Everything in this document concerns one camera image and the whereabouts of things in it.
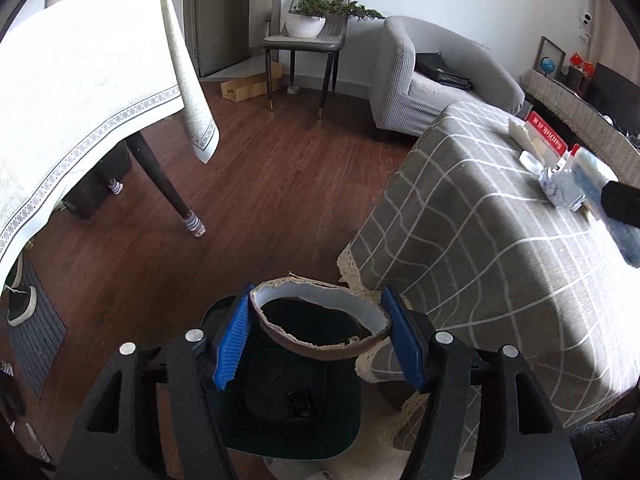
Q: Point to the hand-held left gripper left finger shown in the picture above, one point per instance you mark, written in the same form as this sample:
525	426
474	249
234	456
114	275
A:
231	342

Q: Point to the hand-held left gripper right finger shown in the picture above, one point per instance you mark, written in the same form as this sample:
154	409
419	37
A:
404	342

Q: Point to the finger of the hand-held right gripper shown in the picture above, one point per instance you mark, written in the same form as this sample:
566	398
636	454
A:
622	202

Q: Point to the broken coconut shell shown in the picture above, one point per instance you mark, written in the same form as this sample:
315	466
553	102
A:
312	351

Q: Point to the red and white package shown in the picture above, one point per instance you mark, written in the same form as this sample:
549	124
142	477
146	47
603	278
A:
547	137

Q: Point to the white plastic lid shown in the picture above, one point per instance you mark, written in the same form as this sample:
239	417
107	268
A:
530	161

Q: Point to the dark green trash bin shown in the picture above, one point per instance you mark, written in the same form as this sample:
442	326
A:
295	437

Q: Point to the crumpled silver foil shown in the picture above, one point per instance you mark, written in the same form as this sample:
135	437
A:
562	187

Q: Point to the beige fringed sideboard cloth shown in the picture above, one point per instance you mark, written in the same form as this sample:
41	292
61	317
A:
575	115

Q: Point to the round table with checked cloth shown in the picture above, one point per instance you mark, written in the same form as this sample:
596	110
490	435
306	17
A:
475	260

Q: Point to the black monitor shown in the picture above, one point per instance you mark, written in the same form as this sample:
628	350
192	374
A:
612	92

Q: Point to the white foam piece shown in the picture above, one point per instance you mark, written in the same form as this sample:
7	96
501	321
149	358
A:
519	130

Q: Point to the small red flags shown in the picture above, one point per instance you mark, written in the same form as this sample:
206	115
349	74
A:
582	62

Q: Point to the framed globe picture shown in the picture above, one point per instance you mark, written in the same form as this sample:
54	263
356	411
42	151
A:
549	62

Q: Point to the dark table leg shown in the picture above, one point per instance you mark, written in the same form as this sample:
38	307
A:
114	177
165	185

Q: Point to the dark floor mat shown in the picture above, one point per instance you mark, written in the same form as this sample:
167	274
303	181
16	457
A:
37	340

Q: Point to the black and white shoe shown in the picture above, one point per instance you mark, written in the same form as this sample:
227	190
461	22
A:
22	307

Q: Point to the black handbag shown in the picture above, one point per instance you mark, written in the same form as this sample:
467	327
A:
440	67

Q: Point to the dark fuzzy cloth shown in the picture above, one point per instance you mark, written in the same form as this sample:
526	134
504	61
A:
607	447

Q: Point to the grey armchair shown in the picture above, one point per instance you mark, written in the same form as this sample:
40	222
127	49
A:
400	90

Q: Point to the flat cardboard box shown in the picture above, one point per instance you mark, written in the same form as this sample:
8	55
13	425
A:
247	87

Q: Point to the white patterned tablecloth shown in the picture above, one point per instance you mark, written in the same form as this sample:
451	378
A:
75	85

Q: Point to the grey dining chair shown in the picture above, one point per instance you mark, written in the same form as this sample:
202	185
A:
312	42

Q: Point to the potted plant in white pot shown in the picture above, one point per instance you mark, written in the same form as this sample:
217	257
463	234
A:
306	22

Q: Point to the grey door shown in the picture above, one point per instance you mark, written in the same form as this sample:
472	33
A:
220	10

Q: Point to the white security camera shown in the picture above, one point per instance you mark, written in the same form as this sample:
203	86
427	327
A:
586	21

